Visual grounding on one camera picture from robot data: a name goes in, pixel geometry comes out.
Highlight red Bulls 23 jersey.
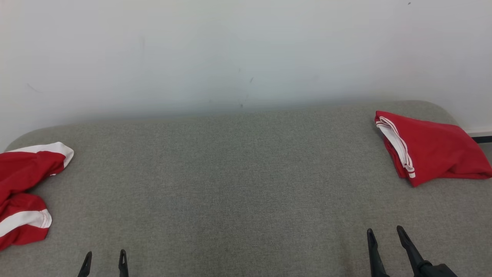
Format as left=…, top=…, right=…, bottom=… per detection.
left=375, top=111, right=492, bottom=188

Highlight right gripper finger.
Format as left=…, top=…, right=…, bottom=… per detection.
left=367, top=229, right=389, bottom=277
left=397, top=225, right=428, bottom=277

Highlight red shorts with white stripe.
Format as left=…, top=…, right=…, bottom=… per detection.
left=0, top=142, right=74, bottom=251

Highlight grey fabric sofa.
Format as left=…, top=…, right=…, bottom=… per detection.
left=0, top=100, right=492, bottom=277

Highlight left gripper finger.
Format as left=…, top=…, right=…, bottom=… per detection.
left=78, top=252, right=93, bottom=277
left=118, top=249, right=129, bottom=277

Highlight white and black baseboard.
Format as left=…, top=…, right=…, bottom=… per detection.
left=465, top=128, right=492, bottom=144

